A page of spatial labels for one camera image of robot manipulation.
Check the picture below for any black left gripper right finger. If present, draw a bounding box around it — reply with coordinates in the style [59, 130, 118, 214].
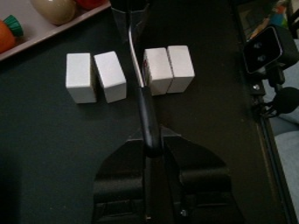
[160, 125, 247, 224]

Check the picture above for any black webcam mount with cable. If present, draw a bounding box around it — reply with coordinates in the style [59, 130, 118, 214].
[250, 65, 299, 119]

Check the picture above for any orange toy carrot green top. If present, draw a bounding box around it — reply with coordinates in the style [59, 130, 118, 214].
[0, 14, 24, 55]

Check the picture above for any red toy bell pepper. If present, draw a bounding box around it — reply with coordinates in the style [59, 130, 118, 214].
[75, 0, 110, 11]

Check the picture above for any black webcam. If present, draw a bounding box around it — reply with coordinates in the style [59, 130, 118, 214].
[243, 24, 299, 74]

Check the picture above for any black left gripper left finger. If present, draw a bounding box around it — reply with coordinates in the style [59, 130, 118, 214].
[91, 128, 152, 224]

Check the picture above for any pink plastic tray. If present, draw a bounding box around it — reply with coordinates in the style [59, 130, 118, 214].
[0, 0, 112, 62]

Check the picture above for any colourful box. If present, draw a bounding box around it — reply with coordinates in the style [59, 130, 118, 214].
[238, 0, 291, 40]

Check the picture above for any beige toy onion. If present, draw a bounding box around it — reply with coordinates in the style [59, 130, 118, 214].
[30, 0, 79, 25]

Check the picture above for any white knife with black handle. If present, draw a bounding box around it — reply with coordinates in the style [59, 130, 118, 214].
[127, 24, 164, 158]

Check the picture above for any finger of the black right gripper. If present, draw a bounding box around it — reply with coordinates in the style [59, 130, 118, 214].
[110, 0, 152, 45]

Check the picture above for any white sushi roll piece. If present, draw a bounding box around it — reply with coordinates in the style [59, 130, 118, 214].
[143, 47, 174, 96]
[92, 51, 128, 104]
[166, 45, 196, 95]
[64, 52, 99, 104]

